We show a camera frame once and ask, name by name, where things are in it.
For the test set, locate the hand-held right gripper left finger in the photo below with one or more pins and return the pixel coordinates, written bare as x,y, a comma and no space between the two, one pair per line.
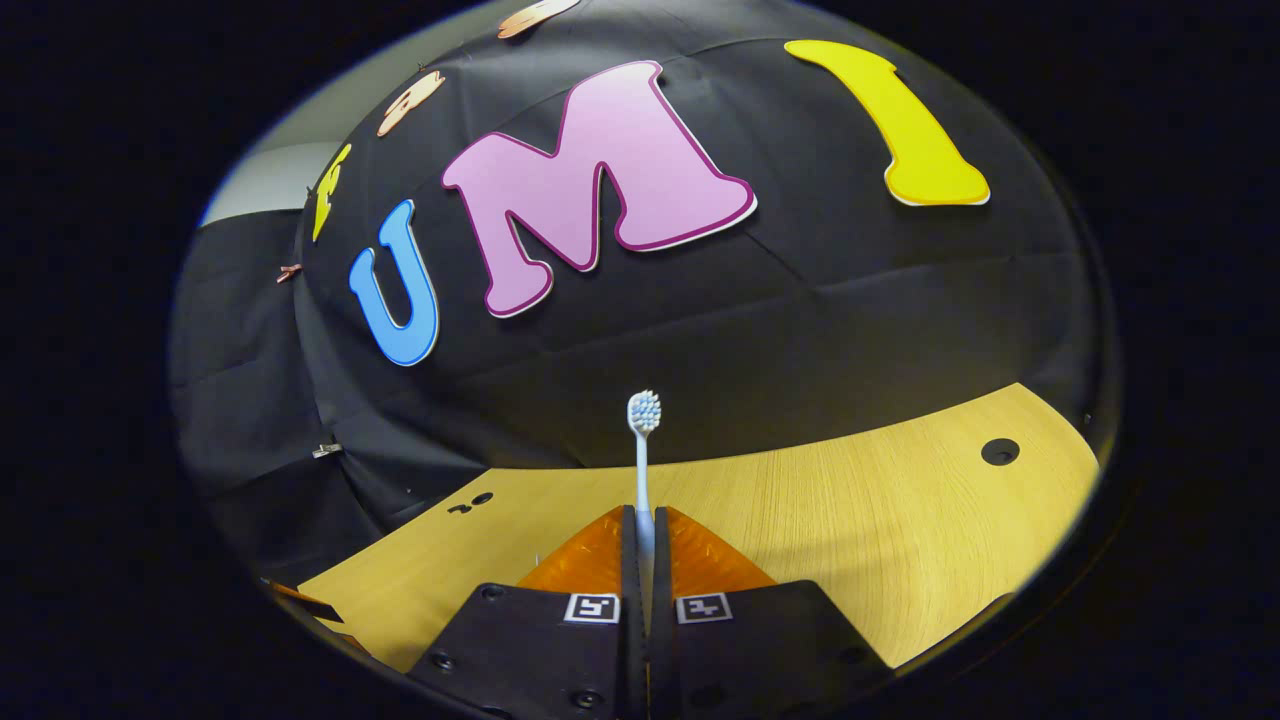
628,570

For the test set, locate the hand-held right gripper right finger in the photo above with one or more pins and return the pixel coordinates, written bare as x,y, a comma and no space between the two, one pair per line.
662,570

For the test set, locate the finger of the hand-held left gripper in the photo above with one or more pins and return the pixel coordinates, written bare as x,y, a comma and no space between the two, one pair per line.
310,603

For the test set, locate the grey toothbrush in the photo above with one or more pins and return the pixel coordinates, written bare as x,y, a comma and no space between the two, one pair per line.
641,470

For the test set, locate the white cloth clip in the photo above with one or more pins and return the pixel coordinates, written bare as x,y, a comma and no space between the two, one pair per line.
326,450

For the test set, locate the black backdrop cloth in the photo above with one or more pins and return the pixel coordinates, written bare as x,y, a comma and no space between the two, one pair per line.
800,300

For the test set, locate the orange cloth clip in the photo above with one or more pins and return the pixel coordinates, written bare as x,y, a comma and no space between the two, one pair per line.
290,272

